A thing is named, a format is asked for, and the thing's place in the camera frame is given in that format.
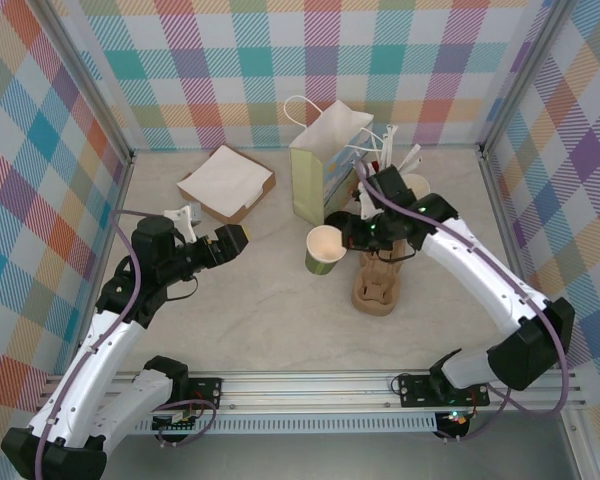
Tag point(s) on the white and green paper bag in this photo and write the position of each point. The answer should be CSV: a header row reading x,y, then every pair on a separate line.
x,y
325,150

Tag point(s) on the aluminium frame profile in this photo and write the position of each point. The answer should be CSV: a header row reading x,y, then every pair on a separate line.
x,y
90,85
505,220
525,75
117,200

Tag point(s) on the white paper stick packet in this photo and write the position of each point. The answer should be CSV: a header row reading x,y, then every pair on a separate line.
x,y
385,150
415,164
412,156
392,145

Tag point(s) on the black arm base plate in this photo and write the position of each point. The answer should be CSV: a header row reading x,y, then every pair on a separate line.
x,y
207,392
415,390

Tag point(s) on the white paper napkin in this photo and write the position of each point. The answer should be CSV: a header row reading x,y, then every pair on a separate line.
x,y
227,175

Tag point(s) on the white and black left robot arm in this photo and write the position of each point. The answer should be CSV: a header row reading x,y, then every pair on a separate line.
x,y
95,360

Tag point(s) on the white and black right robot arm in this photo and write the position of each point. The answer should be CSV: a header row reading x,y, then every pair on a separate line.
x,y
480,270

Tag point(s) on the paper cup with beige inside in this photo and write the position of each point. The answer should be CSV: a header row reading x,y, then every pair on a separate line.
x,y
420,186

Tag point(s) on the green paper coffee cup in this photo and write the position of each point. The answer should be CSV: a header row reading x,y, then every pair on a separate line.
x,y
325,250

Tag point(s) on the grey metal panel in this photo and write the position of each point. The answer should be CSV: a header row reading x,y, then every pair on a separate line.
x,y
330,460

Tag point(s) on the small circuit board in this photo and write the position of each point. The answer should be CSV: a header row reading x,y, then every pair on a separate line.
x,y
177,420
455,419

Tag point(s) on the aluminium mounting rail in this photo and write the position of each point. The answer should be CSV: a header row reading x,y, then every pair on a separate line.
x,y
305,387

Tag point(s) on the brown cardboard napkin tray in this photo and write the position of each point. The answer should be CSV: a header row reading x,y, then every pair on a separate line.
x,y
215,210

